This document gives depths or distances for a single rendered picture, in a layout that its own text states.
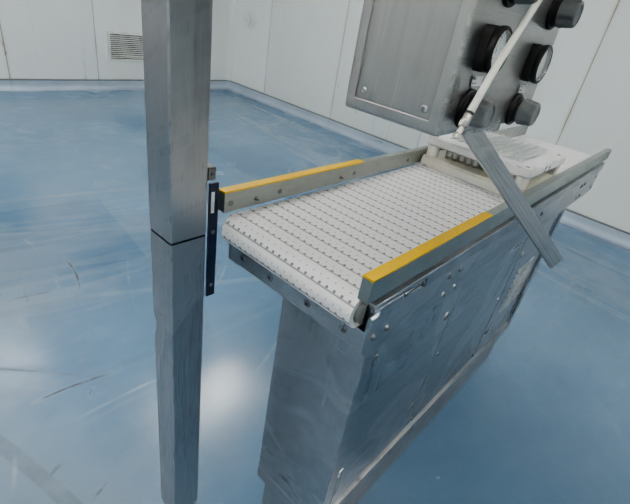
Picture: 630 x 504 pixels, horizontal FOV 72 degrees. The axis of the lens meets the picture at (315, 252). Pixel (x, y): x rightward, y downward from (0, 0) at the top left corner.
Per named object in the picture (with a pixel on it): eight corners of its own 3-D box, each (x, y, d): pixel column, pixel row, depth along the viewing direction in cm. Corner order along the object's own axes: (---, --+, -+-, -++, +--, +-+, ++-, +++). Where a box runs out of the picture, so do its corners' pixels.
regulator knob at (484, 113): (474, 136, 36) (493, 81, 34) (450, 129, 38) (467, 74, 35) (490, 133, 39) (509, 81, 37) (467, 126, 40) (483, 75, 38)
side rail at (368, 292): (367, 305, 49) (373, 282, 48) (356, 298, 50) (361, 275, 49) (607, 158, 140) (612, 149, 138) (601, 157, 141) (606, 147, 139)
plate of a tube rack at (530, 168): (529, 180, 87) (533, 170, 86) (425, 143, 101) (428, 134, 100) (564, 164, 104) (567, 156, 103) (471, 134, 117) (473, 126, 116)
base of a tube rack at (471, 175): (519, 202, 90) (523, 191, 89) (419, 163, 103) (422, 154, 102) (554, 183, 106) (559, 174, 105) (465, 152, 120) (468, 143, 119)
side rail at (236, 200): (224, 213, 64) (225, 193, 62) (217, 209, 65) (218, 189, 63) (525, 134, 155) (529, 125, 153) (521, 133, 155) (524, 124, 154)
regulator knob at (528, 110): (524, 132, 45) (541, 89, 43) (501, 125, 46) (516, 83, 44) (534, 129, 47) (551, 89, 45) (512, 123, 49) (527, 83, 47)
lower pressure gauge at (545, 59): (530, 84, 44) (546, 44, 42) (517, 81, 44) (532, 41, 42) (542, 84, 46) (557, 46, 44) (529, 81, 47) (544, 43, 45)
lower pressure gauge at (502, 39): (484, 75, 35) (501, 23, 33) (469, 71, 36) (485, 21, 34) (501, 75, 37) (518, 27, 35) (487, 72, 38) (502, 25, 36)
